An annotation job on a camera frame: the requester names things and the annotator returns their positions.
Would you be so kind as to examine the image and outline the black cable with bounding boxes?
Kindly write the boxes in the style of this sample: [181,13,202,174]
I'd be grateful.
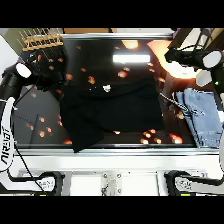
[11,106,45,193]

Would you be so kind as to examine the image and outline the blue jeans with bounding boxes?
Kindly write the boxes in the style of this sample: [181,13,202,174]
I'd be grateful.
[175,87,224,150]

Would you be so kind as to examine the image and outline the silver frame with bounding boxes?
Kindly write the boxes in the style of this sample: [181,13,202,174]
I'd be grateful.
[9,31,224,197]

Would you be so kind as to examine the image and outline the black T-shirt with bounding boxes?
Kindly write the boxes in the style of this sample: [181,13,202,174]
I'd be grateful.
[59,77,165,154]

